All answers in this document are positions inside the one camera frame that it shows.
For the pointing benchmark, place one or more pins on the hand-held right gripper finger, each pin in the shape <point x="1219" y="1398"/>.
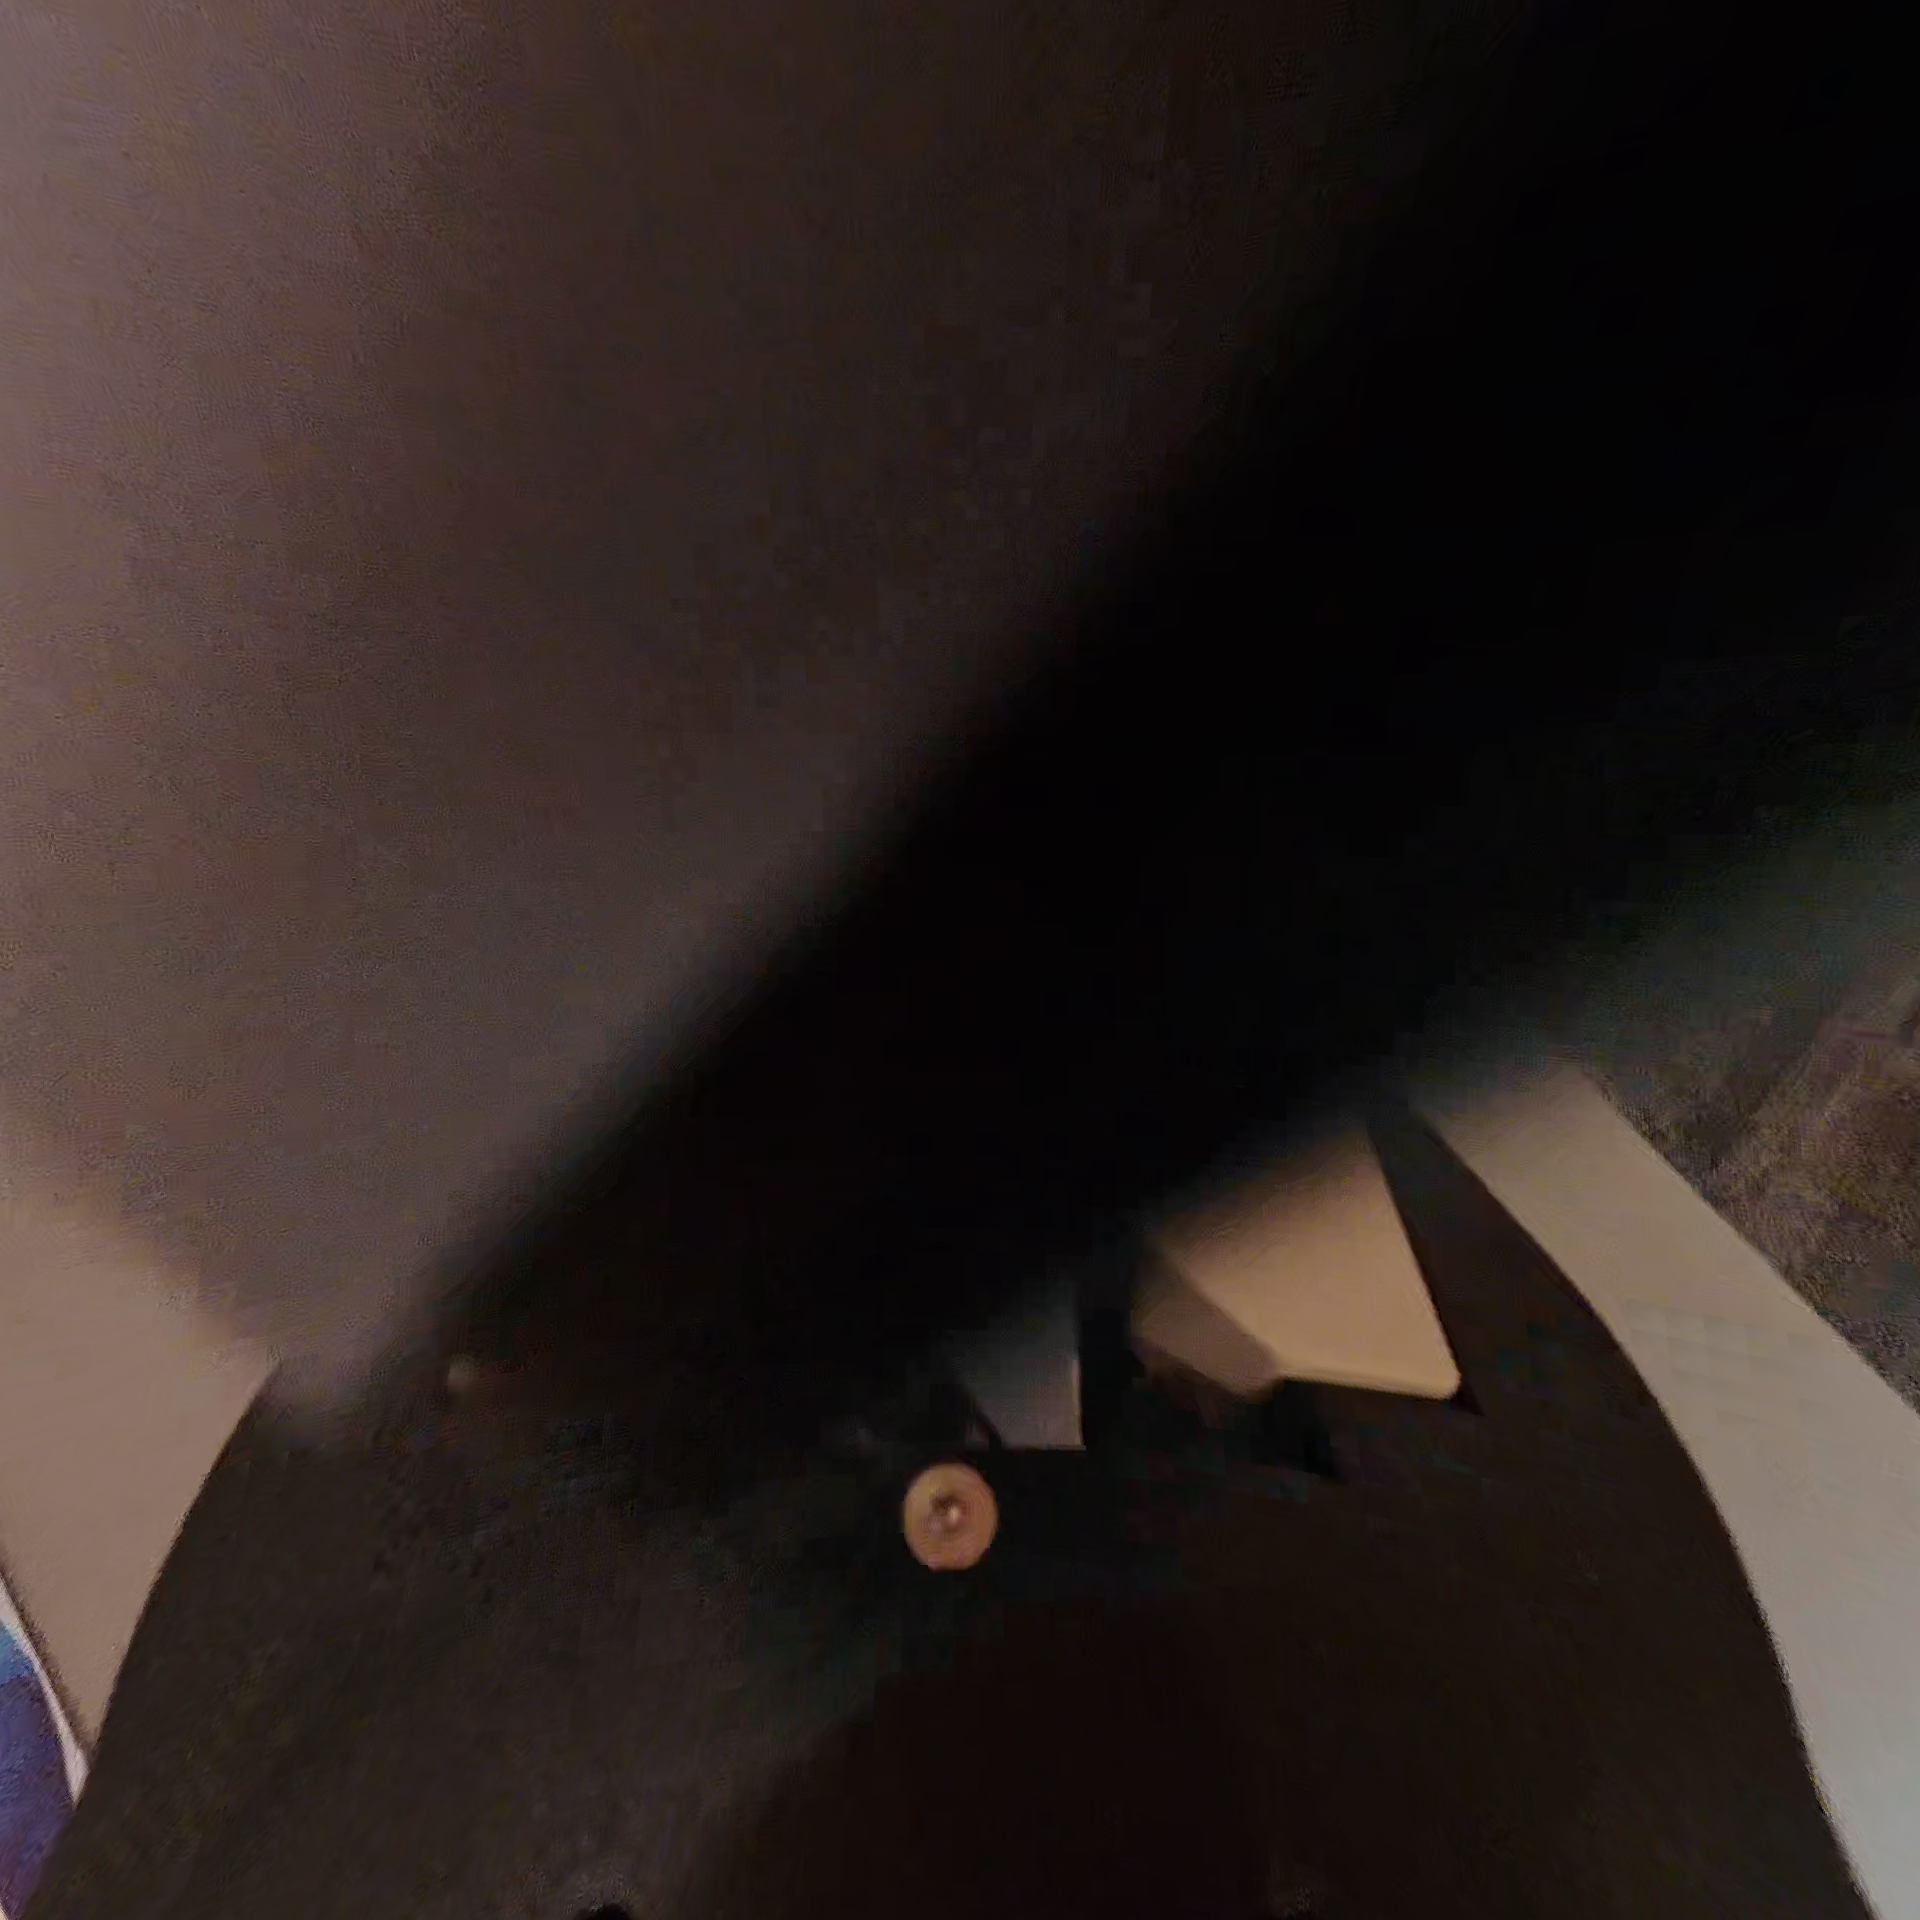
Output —
<point x="1321" y="1275"/>

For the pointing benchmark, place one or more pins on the cardboard box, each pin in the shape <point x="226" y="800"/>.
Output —
<point x="1650" y="1275"/>

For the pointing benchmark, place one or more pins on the black perforated padded panel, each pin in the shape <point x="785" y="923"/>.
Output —
<point x="1351" y="600"/>

